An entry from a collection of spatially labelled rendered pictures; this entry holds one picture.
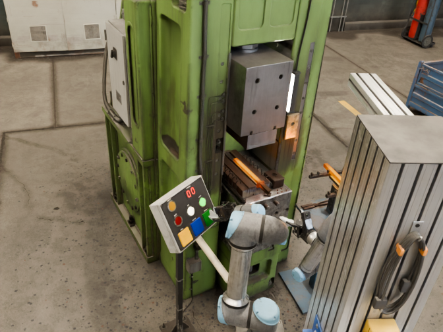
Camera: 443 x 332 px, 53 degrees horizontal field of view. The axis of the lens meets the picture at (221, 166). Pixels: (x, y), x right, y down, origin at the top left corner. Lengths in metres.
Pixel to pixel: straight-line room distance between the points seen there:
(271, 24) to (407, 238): 1.53
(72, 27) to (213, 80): 5.39
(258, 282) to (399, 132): 2.23
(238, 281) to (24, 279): 2.13
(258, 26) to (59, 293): 2.30
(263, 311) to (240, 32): 1.36
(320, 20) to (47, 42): 5.61
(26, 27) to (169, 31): 5.20
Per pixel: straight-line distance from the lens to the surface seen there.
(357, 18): 10.08
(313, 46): 2.69
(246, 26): 2.38
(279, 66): 2.39
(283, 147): 2.89
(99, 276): 3.53
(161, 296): 3.35
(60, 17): 7.54
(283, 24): 2.51
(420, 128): 1.29
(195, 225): 2.33
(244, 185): 2.72
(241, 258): 1.81
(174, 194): 2.25
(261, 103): 2.41
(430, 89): 6.30
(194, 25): 2.21
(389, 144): 1.17
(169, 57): 2.62
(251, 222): 1.73
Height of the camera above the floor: 2.56
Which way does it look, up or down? 33 degrees down
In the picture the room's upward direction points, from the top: 4 degrees clockwise
